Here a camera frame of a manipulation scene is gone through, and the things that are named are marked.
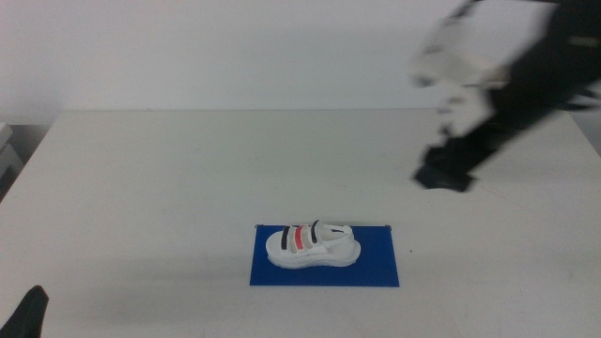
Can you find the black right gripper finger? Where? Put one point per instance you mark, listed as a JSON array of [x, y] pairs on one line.
[[446, 155], [443, 179]]

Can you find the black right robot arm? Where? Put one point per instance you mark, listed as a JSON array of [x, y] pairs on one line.
[[570, 51]]

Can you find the blue rectangular mat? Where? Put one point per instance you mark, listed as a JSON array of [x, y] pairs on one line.
[[375, 272]]

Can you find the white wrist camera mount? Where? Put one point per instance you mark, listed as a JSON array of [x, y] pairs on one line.
[[457, 66]]

